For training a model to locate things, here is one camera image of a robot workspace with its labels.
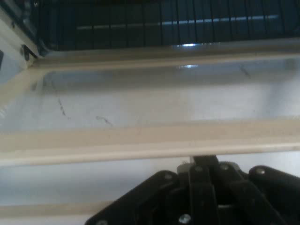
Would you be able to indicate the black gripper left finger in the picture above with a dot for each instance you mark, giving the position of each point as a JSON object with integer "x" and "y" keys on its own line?
{"x": 150, "y": 201}

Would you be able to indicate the cream oven door with glass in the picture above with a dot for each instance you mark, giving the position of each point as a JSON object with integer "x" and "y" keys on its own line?
{"x": 150, "y": 138}

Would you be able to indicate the cream toaster oven body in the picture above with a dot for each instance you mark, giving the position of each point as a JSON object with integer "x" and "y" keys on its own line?
{"x": 10, "y": 25}

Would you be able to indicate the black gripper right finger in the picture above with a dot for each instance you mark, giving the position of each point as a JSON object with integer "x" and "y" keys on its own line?
{"x": 253, "y": 194}

